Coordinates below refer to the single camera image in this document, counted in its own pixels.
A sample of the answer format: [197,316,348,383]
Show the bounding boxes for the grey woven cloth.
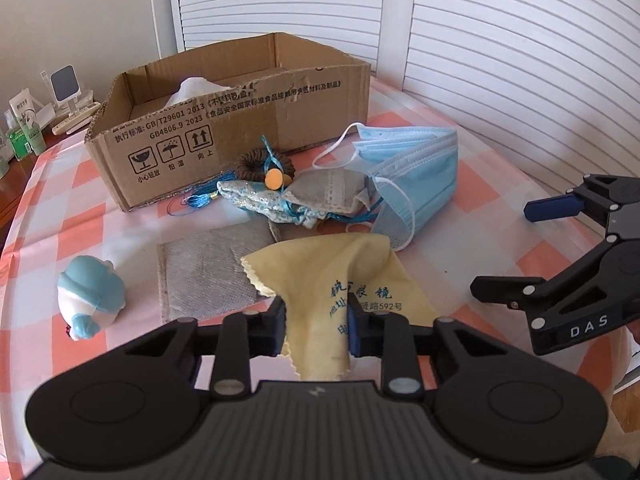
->
[156,220,283,322]

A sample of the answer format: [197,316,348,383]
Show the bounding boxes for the wooden side table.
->
[0,130,38,246]

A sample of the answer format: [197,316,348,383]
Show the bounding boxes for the blue and white toy figure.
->
[57,255,126,342]

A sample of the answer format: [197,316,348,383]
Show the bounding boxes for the blue patterned tassel sachet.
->
[170,135,373,233]

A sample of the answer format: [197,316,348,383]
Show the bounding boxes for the grey lace-edged face mask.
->
[280,169,383,222]

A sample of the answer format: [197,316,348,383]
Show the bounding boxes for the green bottle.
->
[7,110,47,161]

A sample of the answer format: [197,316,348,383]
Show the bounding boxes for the white tissue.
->
[162,77,241,111]

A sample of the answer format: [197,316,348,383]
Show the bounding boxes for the white tube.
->
[9,87,40,128]

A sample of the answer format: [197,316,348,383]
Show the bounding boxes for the orange foam earplugs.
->
[264,169,297,192]

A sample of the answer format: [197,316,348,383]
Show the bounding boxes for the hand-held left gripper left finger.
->
[122,296,288,402]

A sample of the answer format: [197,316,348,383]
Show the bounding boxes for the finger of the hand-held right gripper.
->
[470,237,640,332]
[524,174,640,241]

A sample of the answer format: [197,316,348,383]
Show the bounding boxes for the white remote control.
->
[52,101,102,135]

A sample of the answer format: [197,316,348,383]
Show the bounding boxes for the yellow lens cloth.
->
[241,232,442,381]

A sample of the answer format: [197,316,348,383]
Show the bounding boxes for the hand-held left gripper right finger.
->
[347,293,506,397]

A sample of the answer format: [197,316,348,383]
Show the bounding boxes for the brown cardboard box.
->
[85,32,372,212]

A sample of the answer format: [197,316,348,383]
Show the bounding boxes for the blue face mask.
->
[312,122,458,252]

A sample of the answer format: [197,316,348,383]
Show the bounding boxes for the brown hair scrunchie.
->
[236,149,297,182]

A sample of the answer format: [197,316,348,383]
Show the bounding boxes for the white louvred door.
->
[162,0,392,78]
[400,0,640,196]

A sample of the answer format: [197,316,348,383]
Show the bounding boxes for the white phone stand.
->
[42,64,93,110]

